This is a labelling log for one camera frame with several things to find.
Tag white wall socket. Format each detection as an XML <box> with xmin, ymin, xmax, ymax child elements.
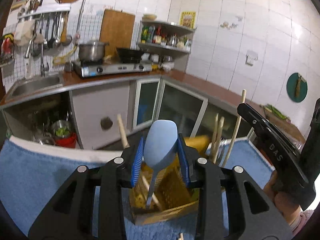
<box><xmin>245</xmin><ymin>50</ymin><xmax>258</xmax><ymax>66</ymax></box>

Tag wooden chopstick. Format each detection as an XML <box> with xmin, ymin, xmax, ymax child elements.
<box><xmin>209</xmin><ymin>113</ymin><xmax>219</xmax><ymax>161</ymax></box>
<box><xmin>221</xmin><ymin>89</ymin><xmax>246</xmax><ymax>167</ymax></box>
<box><xmin>212</xmin><ymin>116</ymin><xmax>225</xmax><ymax>163</ymax></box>
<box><xmin>117</xmin><ymin>114</ymin><xmax>130</xmax><ymax>149</ymax></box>
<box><xmin>178</xmin><ymin>233</ymin><xmax>184</xmax><ymax>240</ymax></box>
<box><xmin>140</xmin><ymin>174</ymin><xmax>164</xmax><ymax>212</ymax></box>

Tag wooden cutting board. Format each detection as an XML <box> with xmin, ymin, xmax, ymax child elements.
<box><xmin>99</xmin><ymin>9</ymin><xmax>135</xmax><ymax>57</ymax></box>

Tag light blue plastic spoon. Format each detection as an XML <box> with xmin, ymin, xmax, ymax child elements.
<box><xmin>143</xmin><ymin>120</ymin><xmax>178</xmax><ymax>209</ymax></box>

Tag green handled metal fork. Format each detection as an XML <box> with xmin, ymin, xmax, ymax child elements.
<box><xmin>216</xmin><ymin>139</ymin><xmax>228</xmax><ymax>165</ymax></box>

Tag blue knitted table cloth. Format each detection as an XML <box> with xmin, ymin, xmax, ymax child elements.
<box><xmin>0</xmin><ymin>136</ymin><xmax>276</xmax><ymax>240</ymax></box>

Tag steel gas stove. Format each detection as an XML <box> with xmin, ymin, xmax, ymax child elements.
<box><xmin>74</xmin><ymin>61</ymin><xmax>152</xmax><ymax>78</ymax></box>

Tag black wok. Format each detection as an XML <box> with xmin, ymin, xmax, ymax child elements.
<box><xmin>116</xmin><ymin>48</ymin><xmax>145</xmax><ymax>64</ymax></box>

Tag person right hand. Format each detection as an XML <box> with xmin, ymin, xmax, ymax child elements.
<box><xmin>263</xmin><ymin>170</ymin><xmax>300</xmax><ymax>225</ymax></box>

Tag steel kitchen sink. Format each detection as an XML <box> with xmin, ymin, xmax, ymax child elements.
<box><xmin>9</xmin><ymin>74</ymin><xmax>63</xmax><ymax>97</ymax></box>

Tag yellow wall poster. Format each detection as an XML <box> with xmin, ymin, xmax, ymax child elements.
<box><xmin>179</xmin><ymin>11</ymin><xmax>196</xmax><ymax>29</ymax></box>

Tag steel hanging utensil rack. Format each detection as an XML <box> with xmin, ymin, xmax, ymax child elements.
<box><xmin>17</xmin><ymin>3</ymin><xmax>71</xmax><ymax>21</ymax></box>

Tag green round wall board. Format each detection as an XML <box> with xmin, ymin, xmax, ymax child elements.
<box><xmin>286</xmin><ymin>73</ymin><xmax>308</xmax><ymax>103</ymax></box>

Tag yellow perforated utensil holder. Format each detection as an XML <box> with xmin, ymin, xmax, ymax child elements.
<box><xmin>128</xmin><ymin>134</ymin><xmax>211</xmax><ymax>226</ymax></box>

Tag corner steel shelf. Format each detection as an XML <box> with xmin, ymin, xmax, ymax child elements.
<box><xmin>136</xmin><ymin>20</ymin><xmax>196</xmax><ymax>72</ymax></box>

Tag steel sink faucet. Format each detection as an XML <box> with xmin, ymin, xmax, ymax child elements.
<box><xmin>24</xmin><ymin>32</ymin><xmax>49</xmax><ymax>77</ymax></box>

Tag steel cooking pot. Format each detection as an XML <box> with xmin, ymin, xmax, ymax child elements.
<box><xmin>78</xmin><ymin>40</ymin><xmax>109</xmax><ymax>62</ymax></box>

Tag kitchen counter with cabinets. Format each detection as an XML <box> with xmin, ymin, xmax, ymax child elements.
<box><xmin>1</xmin><ymin>70</ymin><xmax>254</xmax><ymax>150</ymax></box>

